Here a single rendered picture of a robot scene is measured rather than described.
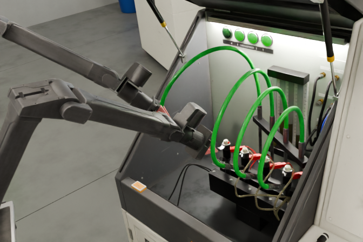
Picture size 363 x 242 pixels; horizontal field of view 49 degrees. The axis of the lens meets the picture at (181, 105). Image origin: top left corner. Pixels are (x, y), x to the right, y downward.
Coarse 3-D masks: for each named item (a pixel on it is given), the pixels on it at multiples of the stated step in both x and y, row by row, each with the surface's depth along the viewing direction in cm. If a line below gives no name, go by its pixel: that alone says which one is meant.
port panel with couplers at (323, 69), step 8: (320, 56) 129; (320, 64) 130; (328, 64) 128; (336, 64) 126; (344, 64) 124; (320, 72) 131; (328, 72) 129; (336, 72) 127; (320, 80) 132; (328, 80) 130; (336, 80) 126; (320, 88) 134; (320, 96) 135; (328, 96) 133; (320, 104) 133; (328, 104) 134; (328, 112) 135
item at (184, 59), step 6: (150, 0) 136; (150, 6) 138; (156, 12) 140; (162, 18) 142; (162, 24) 143; (168, 30) 146; (174, 42) 150; (180, 54) 154; (186, 54) 156; (186, 60) 157
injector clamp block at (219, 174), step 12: (216, 180) 141; (228, 180) 138; (240, 180) 137; (252, 180) 137; (216, 192) 145; (228, 192) 139; (240, 192) 134; (252, 192) 132; (264, 192) 131; (276, 192) 131; (240, 204) 137; (252, 204) 132; (264, 204) 128; (276, 204) 126; (240, 216) 140; (252, 216) 135; (264, 216) 131
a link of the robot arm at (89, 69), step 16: (0, 32) 119; (16, 32) 122; (32, 32) 123; (32, 48) 123; (48, 48) 123; (64, 48) 124; (64, 64) 124; (80, 64) 124; (96, 64) 124; (96, 80) 125
